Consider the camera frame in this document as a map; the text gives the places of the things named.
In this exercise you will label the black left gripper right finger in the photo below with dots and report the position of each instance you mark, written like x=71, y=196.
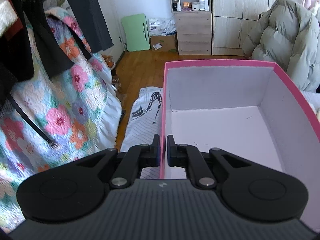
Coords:
x=191, y=159

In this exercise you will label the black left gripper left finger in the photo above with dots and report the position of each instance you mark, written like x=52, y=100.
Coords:
x=131, y=163

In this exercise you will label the pink cardboard box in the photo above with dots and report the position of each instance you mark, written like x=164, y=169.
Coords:
x=248, y=108

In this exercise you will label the floral quilt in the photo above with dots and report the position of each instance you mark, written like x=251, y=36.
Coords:
x=76, y=113

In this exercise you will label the brown cardboard box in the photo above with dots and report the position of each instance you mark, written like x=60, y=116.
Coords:
x=164, y=43

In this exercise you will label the green folding table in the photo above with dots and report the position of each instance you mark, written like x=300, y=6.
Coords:
x=136, y=32

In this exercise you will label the white packaged box stack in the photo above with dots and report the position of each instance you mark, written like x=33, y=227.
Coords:
x=161, y=26

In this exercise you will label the wooden shelf cabinet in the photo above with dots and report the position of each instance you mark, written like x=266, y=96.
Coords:
x=194, y=26

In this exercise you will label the grey-green puffer jacket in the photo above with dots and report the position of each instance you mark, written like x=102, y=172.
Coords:
x=287, y=34

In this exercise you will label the light wooden wardrobe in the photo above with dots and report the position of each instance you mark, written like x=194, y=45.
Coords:
x=232, y=21

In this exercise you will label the white fluffy fabric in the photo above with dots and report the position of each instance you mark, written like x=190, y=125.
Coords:
x=7, y=16

